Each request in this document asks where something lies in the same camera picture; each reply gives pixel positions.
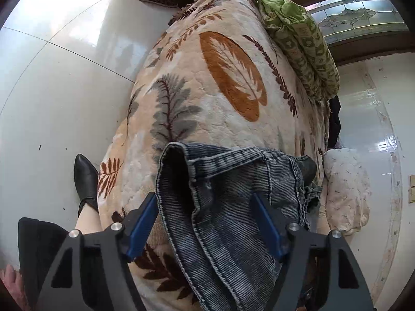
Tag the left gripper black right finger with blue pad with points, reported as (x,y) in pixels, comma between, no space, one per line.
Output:
(318,272)

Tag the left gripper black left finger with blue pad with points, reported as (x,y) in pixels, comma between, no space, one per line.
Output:
(119,244)

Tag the grey denim pants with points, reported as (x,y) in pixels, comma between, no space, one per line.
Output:
(204,193)

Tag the person's right hand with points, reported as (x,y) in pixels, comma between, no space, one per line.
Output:
(13,281)

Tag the person's bare leg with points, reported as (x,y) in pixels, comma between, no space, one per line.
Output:
(88,221)

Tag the black skirt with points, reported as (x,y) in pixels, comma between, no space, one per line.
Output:
(38,244)

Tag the white floral pillow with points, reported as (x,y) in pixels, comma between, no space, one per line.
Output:
(349,189)

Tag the black leather ankle boot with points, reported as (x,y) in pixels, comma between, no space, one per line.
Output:
(86,179)

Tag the leaf pattern bed blanket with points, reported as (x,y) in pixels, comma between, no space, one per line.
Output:
(214,77)

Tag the green folded quilt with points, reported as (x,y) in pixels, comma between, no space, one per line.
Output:
(294,30)

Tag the black garment by wall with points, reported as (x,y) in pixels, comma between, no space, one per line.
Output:
(334,122)

